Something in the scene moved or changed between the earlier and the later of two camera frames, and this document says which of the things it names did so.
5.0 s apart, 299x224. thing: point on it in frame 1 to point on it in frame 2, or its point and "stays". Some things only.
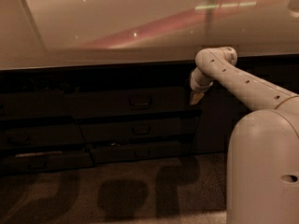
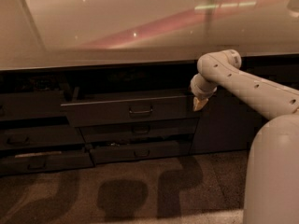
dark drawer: x=31 y=105 stays
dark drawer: x=129 y=99 to x=128 y=110
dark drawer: x=46 y=136 stays
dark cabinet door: x=220 y=115 stays
